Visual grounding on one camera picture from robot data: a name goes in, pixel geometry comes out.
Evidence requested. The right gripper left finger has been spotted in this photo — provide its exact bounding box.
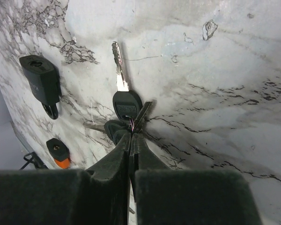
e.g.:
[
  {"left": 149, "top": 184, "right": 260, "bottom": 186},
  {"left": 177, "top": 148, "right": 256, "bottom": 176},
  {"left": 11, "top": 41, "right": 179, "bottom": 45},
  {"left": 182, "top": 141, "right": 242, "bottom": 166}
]
[{"left": 0, "top": 133, "right": 131, "bottom": 225}]

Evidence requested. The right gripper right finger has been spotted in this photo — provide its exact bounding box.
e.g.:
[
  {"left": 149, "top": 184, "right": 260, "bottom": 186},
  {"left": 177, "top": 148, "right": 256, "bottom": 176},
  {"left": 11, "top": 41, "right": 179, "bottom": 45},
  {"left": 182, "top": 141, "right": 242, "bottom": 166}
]
[{"left": 131, "top": 134, "right": 262, "bottom": 225}]

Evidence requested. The orange black padlock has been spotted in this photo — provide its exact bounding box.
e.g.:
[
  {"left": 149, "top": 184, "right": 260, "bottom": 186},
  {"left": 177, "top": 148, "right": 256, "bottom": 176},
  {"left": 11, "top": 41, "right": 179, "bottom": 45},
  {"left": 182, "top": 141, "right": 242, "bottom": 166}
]
[{"left": 46, "top": 138, "right": 71, "bottom": 169}]

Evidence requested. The black head key bunch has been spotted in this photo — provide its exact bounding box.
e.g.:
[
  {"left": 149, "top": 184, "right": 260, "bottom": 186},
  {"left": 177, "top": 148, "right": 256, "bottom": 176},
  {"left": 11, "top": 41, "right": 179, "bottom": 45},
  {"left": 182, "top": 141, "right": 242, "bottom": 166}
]
[{"left": 84, "top": 41, "right": 154, "bottom": 146}]

